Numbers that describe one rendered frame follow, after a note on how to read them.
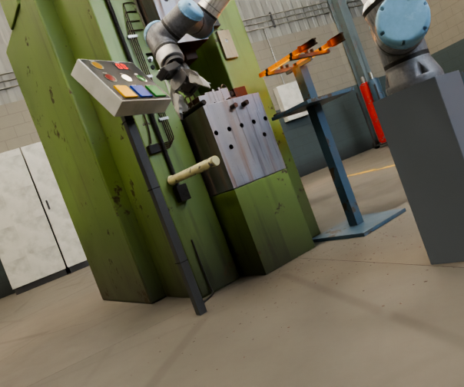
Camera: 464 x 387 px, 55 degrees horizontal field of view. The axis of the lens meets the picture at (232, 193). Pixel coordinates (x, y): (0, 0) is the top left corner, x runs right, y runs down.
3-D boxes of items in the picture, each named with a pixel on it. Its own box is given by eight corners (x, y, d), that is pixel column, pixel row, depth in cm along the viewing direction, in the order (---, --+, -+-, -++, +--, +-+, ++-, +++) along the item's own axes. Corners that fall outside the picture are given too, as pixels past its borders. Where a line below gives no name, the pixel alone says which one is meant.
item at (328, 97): (354, 90, 255) (353, 86, 255) (308, 103, 232) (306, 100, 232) (317, 107, 280) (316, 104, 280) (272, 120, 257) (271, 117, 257)
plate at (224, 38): (238, 56, 266) (228, 29, 265) (227, 58, 261) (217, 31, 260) (236, 57, 267) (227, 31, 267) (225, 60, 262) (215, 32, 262)
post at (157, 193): (207, 311, 201) (120, 85, 197) (200, 315, 199) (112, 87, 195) (203, 311, 205) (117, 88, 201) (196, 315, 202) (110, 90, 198)
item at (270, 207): (316, 246, 249) (286, 168, 247) (266, 275, 227) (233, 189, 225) (256, 253, 295) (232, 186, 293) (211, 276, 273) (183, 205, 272)
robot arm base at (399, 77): (452, 71, 152) (442, 44, 152) (432, 77, 139) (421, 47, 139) (401, 93, 166) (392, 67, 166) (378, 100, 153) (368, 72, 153)
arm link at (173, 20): (195, -1, 159) (170, 24, 163) (182, -10, 148) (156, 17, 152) (210, 20, 159) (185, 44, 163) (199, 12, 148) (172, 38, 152)
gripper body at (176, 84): (205, 83, 152) (190, 58, 156) (187, 77, 145) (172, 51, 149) (191, 98, 155) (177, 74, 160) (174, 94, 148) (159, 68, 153)
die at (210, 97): (232, 100, 242) (227, 85, 242) (202, 107, 231) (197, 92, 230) (195, 124, 277) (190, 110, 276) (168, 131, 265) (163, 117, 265)
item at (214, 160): (223, 164, 194) (218, 153, 194) (213, 167, 191) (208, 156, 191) (178, 183, 230) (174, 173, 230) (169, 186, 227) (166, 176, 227)
